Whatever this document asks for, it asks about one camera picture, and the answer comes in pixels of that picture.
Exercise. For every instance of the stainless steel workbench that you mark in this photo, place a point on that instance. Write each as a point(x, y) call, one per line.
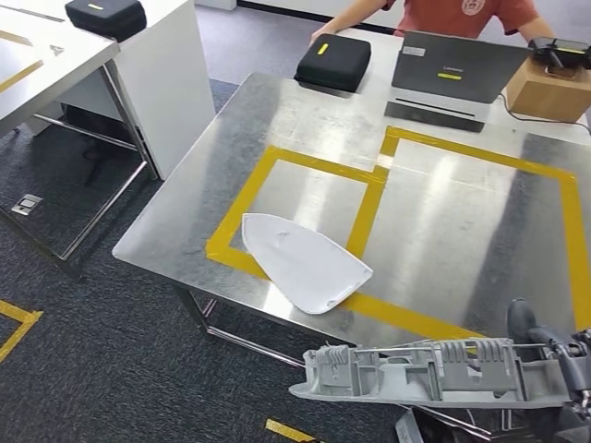
point(231, 153)

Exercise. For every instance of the brown cardboard box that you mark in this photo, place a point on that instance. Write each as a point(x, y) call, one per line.
point(545, 95)

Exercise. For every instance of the silver floor socket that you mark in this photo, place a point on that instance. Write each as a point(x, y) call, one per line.
point(26, 204)

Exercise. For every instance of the grey laptop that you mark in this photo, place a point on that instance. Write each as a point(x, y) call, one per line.
point(452, 67)

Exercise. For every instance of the person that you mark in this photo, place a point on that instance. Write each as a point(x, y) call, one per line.
point(438, 12)

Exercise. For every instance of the white triangular plastic panel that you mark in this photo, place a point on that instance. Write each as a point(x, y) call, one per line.
point(305, 263)

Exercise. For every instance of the white desk metal legs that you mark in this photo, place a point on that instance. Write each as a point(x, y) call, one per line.
point(161, 92)

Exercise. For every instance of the black zip case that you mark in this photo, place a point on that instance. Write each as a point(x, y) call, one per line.
point(106, 17)
point(332, 61)

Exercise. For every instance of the yellow tape strip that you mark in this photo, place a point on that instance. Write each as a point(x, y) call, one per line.
point(13, 38)
point(20, 75)

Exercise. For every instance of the black router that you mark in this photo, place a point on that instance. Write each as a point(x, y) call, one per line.
point(558, 52)

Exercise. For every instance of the grey plastic wheel hubcap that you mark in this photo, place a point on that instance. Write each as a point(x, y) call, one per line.
point(415, 373)

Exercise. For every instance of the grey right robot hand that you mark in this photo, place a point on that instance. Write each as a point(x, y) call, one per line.
point(577, 379)

